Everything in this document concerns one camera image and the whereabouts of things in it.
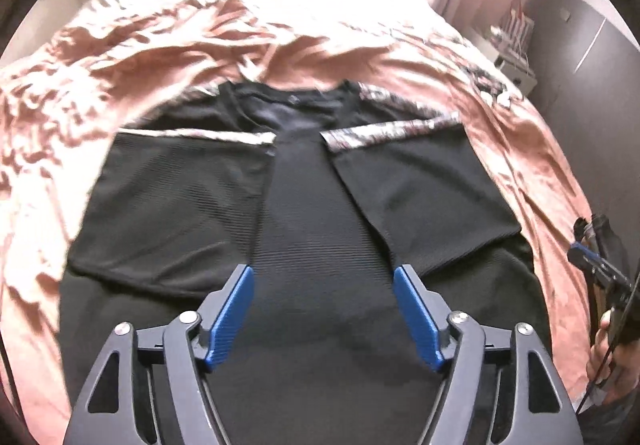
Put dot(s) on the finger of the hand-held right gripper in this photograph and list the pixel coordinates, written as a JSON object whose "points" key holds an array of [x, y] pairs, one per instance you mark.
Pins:
{"points": [[602, 230], [582, 255]]}

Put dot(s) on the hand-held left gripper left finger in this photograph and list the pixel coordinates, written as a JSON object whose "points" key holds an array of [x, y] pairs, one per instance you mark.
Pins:
{"points": [[230, 320]]}

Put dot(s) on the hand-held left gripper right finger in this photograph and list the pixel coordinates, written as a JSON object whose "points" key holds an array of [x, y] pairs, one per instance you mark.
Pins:
{"points": [[415, 320]]}

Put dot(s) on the black t-shirt patterned trim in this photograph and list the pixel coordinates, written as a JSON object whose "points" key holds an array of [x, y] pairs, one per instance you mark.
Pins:
{"points": [[310, 225]]}

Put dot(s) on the person's right hand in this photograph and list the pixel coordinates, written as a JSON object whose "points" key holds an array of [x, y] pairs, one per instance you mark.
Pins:
{"points": [[620, 365]]}

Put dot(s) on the striped paper bag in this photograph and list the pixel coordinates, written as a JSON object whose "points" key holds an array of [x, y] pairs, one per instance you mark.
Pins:
{"points": [[517, 27]]}

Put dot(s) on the brown blanket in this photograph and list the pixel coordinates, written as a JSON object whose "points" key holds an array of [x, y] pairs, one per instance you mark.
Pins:
{"points": [[150, 50]]}

